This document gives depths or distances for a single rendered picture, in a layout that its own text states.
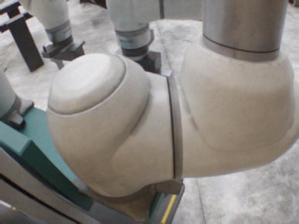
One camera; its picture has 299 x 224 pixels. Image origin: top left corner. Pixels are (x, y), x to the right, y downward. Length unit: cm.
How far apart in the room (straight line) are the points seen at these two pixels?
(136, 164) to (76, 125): 8
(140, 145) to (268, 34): 18
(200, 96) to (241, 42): 8
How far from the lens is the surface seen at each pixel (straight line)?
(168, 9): 48
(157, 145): 24
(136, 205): 41
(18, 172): 32
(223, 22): 22
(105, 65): 24
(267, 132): 26
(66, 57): 75
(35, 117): 67
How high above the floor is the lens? 114
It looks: 49 degrees down
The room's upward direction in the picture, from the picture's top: 8 degrees counter-clockwise
